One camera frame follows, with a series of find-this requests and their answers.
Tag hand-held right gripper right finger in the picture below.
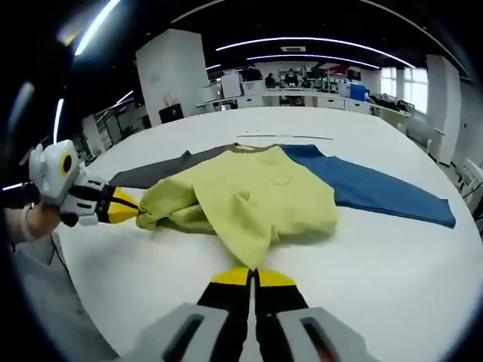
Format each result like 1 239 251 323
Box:
253 268 374 362

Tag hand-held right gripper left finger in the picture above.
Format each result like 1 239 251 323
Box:
124 265 253 362

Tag yellow grey blue garment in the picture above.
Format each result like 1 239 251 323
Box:
111 142 457 271

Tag person's left hand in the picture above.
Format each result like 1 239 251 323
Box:
32 203 63 239

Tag grey shelving rack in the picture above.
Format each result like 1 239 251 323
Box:
81 109 152 155

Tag black cabinet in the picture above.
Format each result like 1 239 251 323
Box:
158 106 186 124

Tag person's grey trousers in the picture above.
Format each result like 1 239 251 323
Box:
11 233 118 362

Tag wide white pillar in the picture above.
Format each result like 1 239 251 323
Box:
134 29 210 127

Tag bright ceiling light strip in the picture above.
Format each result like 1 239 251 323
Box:
73 0 122 57

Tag white cabinet counter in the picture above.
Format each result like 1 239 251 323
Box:
195 90 411 127

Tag short curved ceiling light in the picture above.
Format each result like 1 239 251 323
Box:
247 54 380 69

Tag blue storage bin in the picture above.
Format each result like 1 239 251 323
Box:
349 83 369 101

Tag dark cloth pile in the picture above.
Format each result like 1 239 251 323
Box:
371 94 412 112

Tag long curved ceiling light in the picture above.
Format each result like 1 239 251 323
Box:
215 36 416 69

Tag bright window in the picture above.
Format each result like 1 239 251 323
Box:
380 66 429 114

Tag black cable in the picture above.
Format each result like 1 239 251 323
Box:
48 232 72 276

